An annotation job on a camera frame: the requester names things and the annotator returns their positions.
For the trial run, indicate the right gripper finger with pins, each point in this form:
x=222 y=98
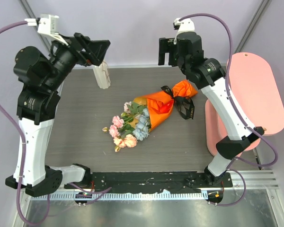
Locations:
x=166 y=45
x=162 y=58

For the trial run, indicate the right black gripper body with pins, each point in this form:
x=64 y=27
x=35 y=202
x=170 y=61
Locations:
x=180 y=60

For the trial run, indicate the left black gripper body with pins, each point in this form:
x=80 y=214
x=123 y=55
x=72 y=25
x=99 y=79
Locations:
x=87 y=57

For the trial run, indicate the black ribbon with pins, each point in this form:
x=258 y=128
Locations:
x=184 y=105

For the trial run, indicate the orange wrapping paper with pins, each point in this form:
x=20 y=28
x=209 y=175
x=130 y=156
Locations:
x=160 y=104

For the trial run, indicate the artificial flower bunch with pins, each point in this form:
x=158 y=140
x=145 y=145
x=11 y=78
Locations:
x=131 y=126

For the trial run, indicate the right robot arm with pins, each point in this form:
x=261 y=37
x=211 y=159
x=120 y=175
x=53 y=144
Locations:
x=209 y=77

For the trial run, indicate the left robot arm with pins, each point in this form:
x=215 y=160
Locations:
x=37 y=102

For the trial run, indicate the white ribbed vase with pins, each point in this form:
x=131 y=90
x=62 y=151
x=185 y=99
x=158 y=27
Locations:
x=102 y=75

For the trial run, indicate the pink two-tier shelf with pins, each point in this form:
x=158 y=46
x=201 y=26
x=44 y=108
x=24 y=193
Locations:
x=253 y=84

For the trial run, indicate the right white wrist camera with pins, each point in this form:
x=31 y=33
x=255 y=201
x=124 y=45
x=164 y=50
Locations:
x=185 y=25

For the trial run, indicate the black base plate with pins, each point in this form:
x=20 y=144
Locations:
x=155 y=182

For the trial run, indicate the aluminium rail frame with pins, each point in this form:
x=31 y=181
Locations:
x=254 y=200

